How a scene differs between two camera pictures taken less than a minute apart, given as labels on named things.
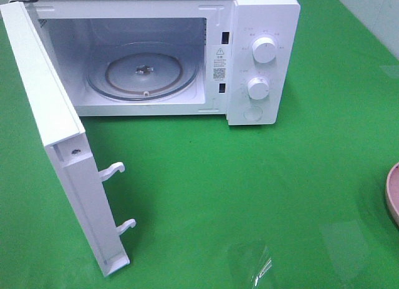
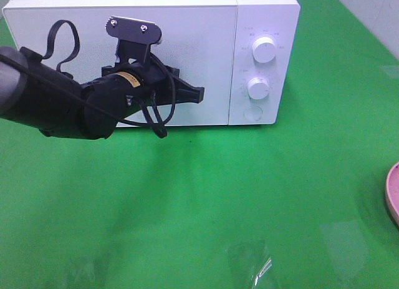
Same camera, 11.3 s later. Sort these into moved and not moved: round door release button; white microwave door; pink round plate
Moved: white microwave door
Not moved: pink round plate; round door release button
